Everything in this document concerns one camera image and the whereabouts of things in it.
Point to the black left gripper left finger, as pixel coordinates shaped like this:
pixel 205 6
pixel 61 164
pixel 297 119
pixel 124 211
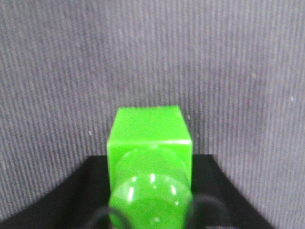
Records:
pixel 71 204

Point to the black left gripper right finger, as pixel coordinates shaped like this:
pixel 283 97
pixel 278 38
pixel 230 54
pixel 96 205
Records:
pixel 217 204

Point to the green block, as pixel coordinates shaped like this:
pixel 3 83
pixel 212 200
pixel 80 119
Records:
pixel 150 155

